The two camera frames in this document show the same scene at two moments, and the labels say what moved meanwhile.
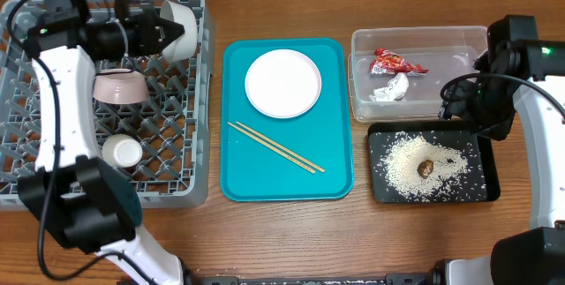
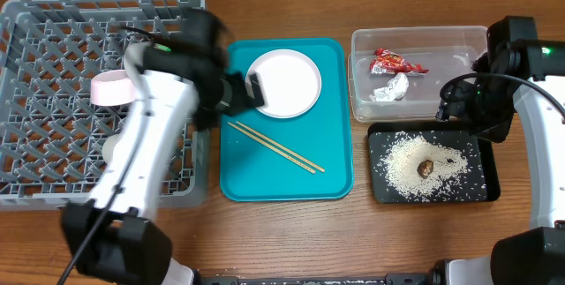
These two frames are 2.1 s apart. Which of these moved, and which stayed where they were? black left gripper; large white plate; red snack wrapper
Moved: black left gripper
Stayed: large white plate; red snack wrapper
